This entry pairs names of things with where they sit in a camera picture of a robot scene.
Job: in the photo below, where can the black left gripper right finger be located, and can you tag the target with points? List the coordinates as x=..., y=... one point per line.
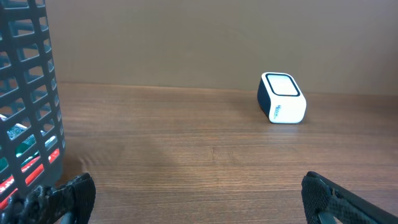
x=326, y=202

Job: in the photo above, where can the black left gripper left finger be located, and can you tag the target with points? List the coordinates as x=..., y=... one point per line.
x=72, y=203

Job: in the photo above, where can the green 3M gloves package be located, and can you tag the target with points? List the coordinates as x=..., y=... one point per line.
x=22, y=147

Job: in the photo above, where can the white barcode scanner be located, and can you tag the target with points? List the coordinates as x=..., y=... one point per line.
x=280, y=98

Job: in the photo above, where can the grey plastic shopping basket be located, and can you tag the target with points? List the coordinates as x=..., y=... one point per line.
x=29, y=96

